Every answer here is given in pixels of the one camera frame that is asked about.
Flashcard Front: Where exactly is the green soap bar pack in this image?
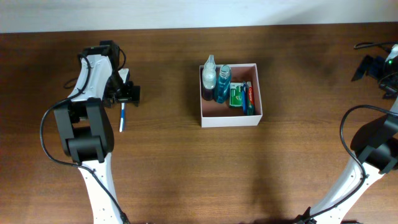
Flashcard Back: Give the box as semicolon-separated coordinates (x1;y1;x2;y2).
229;83;243;108

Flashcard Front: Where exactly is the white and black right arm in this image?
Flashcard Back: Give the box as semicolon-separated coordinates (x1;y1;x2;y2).
294;41;397;224

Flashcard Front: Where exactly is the white open cardboard box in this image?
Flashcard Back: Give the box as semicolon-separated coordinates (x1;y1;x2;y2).
200;63;262;128

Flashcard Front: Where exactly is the blue and white toothbrush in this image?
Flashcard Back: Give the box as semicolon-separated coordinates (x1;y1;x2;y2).
119;103;126;133

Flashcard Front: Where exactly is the teal mouthwash bottle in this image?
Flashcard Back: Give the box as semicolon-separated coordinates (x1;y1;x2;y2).
215;65;232;103

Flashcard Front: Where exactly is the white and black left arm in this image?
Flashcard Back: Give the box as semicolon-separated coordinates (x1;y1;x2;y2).
53;40;141;223

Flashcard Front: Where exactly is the red and green toothpaste tube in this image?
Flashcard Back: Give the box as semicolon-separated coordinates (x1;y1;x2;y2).
246;82;255;116

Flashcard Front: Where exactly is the blue disposable razor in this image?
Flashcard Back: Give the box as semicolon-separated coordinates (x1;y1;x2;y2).
242;82;247;115

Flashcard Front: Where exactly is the clear foam soap pump bottle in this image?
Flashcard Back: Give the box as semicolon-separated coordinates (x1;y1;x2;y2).
201;55;216;101

